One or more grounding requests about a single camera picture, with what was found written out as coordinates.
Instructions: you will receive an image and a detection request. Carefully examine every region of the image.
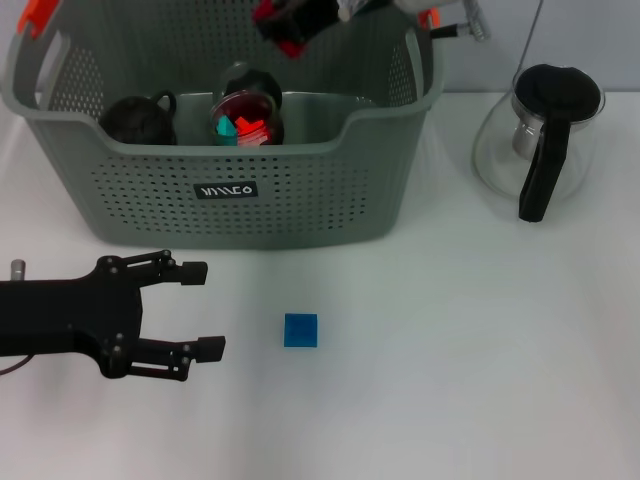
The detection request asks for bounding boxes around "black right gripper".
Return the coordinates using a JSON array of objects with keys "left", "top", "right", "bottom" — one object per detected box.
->
[{"left": 258, "top": 0, "right": 396, "bottom": 52}]

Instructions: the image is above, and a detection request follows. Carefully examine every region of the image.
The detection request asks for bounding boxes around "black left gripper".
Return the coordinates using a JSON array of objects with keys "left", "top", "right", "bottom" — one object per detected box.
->
[{"left": 0, "top": 249, "right": 227, "bottom": 384}]

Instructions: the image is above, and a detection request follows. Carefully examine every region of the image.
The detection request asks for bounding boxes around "dark red long toy brick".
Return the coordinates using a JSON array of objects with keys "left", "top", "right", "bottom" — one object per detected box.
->
[{"left": 251, "top": 0, "right": 312, "bottom": 60}]

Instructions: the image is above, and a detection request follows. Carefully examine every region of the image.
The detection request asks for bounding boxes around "teal square toy plate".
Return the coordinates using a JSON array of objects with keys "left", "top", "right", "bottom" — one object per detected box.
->
[{"left": 214, "top": 115, "right": 239, "bottom": 147}]

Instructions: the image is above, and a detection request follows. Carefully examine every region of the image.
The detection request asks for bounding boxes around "blue square toy brick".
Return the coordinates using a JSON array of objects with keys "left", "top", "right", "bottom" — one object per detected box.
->
[{"left": 283, "top": 312, "right": 320, "bottom": 349}]

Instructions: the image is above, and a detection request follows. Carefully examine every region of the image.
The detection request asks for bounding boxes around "grey-green perforated plastic storage bin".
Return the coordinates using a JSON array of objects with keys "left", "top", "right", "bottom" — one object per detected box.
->
[{"left": 0, "top": 0, "right": 446, "bottom": 250}]

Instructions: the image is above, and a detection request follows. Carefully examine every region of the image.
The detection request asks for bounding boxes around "black clay teapot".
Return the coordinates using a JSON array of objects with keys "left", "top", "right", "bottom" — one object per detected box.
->
[{"left": 98, "top": 89, "right": 177, "bottom": 146}]

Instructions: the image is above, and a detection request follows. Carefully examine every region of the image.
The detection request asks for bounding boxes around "left arm connector cable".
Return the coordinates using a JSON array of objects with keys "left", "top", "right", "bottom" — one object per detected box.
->
[{"left": 0, "top": 355, "right": 32, "bottom": 377}]

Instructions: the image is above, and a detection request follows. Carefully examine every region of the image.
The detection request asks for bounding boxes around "arm connector cable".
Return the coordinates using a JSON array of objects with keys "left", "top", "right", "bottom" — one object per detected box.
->
[
  {"left": 0, "top": 355, "right": 32, "bottom": 377},
  {"left": 429, "top": 0, "right": 490, "bottom": 42}
]

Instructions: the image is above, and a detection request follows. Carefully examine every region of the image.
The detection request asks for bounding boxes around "right arm connector cable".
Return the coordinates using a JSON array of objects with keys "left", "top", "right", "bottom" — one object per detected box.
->
[{"left": 429, "top": 0, "right": 490, "bottom": 42}]

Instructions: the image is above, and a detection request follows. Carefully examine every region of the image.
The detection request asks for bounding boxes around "glass teapot with black handle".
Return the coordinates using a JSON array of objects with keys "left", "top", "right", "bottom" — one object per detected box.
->
[{"left": 470, "top": 62, "right": 606, "bottom": 222}]

